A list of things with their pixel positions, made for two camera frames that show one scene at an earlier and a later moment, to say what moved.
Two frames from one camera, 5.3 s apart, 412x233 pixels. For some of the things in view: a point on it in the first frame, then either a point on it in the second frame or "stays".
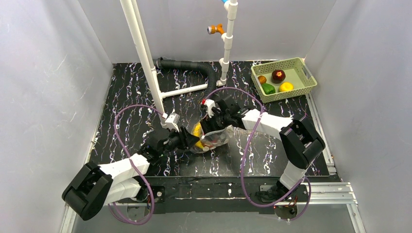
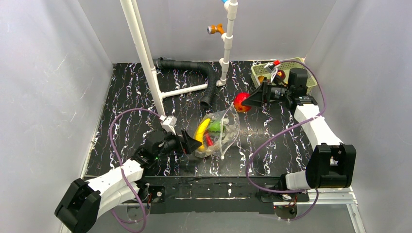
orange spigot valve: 213,29 stays
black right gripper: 214,120 -> 264,95
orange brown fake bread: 262,79 stays
